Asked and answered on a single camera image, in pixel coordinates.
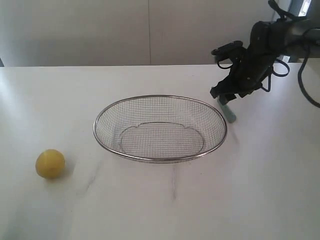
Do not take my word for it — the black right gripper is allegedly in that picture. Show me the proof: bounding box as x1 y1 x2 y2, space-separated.
210 20 288 104

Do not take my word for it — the teal handled peeler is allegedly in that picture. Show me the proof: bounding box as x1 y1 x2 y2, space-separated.
217 98 237 124

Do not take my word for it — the yellow lemon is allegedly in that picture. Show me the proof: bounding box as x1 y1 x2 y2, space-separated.
35 149 66 179

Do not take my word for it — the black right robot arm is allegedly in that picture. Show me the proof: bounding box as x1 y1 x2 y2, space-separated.
210 17 320 107

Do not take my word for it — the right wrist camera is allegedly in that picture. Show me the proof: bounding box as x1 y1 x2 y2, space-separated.
211 40 246 63

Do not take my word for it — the oval wire mesh basket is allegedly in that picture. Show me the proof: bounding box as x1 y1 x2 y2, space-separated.
93 94 228 164

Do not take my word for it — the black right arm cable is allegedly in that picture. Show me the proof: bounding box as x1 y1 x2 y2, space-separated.
267 0 320 107

